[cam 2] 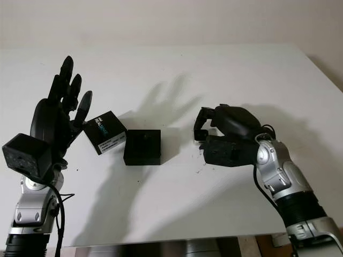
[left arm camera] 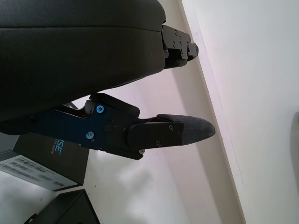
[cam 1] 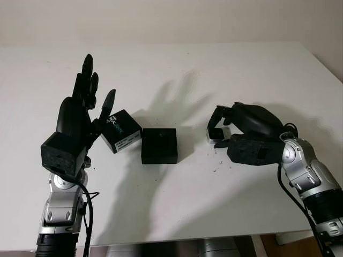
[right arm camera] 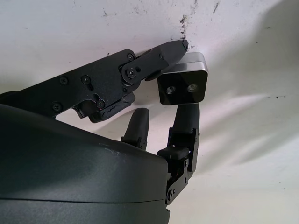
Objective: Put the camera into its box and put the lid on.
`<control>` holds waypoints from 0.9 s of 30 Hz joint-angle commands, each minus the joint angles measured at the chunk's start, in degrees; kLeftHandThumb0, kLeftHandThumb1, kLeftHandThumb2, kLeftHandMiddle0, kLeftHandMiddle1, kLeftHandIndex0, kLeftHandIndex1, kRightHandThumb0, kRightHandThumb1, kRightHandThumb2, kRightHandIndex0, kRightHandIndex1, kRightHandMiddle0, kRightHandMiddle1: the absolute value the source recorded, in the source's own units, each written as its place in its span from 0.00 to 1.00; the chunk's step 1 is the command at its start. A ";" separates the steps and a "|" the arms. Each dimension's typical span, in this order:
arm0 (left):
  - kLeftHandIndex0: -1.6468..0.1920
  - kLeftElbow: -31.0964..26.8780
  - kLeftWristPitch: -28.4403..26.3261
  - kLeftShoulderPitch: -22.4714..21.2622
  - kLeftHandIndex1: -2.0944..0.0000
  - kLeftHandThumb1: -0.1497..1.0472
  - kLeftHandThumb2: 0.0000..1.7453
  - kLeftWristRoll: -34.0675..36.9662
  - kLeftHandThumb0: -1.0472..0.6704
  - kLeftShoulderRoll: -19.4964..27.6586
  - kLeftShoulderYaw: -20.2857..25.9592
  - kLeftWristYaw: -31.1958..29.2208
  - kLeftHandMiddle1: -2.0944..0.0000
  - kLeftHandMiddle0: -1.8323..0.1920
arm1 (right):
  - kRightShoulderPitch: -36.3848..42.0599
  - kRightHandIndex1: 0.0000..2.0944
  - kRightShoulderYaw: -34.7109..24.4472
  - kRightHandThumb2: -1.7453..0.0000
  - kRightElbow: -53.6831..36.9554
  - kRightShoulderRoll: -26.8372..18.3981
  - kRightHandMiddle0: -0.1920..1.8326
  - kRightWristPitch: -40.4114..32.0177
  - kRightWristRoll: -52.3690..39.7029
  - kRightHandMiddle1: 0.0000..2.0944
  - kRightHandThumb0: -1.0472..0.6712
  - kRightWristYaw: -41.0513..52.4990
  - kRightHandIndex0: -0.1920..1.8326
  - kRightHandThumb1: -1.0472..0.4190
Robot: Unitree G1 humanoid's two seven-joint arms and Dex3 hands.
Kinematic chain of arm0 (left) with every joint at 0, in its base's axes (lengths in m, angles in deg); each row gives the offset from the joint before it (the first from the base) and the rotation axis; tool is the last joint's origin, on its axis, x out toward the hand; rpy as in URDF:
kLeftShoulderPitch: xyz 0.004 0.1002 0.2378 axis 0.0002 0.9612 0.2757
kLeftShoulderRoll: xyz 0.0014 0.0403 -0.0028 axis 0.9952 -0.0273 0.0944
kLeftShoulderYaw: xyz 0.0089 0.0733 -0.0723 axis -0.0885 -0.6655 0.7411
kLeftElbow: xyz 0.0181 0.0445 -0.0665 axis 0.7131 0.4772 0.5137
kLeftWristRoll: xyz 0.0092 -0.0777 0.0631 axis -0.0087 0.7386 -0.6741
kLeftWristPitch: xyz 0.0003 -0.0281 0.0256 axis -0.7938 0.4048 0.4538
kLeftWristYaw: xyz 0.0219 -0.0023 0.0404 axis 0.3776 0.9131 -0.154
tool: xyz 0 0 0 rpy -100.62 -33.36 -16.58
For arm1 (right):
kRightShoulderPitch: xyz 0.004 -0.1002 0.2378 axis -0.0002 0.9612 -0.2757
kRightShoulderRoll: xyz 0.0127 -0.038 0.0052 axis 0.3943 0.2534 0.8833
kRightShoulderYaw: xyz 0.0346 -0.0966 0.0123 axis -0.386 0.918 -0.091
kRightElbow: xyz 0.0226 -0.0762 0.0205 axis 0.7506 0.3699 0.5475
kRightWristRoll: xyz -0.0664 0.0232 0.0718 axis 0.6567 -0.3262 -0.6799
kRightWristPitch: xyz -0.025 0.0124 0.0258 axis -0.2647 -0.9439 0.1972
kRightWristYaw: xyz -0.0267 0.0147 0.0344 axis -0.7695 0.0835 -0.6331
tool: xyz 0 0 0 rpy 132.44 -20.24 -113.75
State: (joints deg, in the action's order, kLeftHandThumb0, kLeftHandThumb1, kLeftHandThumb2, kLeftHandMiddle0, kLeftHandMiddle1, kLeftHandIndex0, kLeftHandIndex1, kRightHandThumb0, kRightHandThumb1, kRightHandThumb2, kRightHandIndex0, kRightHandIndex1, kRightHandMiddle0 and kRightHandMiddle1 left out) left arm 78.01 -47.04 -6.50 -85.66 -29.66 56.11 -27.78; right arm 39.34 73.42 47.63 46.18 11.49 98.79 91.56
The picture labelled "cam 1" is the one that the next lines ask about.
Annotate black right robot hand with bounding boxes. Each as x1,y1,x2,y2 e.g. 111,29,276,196
207,102,285,149

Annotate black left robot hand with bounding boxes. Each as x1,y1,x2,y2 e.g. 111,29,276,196
55,54,116,168

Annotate small silver depth camera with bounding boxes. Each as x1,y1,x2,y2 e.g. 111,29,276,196
205,127,232,145

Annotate black box base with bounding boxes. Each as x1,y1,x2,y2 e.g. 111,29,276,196
141,127,178,164

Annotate silver robot torso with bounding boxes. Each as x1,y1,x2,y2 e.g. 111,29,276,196
107,235,239,257

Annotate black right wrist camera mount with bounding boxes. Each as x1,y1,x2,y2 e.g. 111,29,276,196
227,135,285,166

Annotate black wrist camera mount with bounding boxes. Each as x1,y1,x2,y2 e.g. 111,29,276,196
227,135,285,166
40,131,86,177

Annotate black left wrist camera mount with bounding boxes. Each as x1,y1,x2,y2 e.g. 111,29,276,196
40,131,86,177

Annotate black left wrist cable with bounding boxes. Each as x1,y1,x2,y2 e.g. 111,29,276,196
57,172,101,257

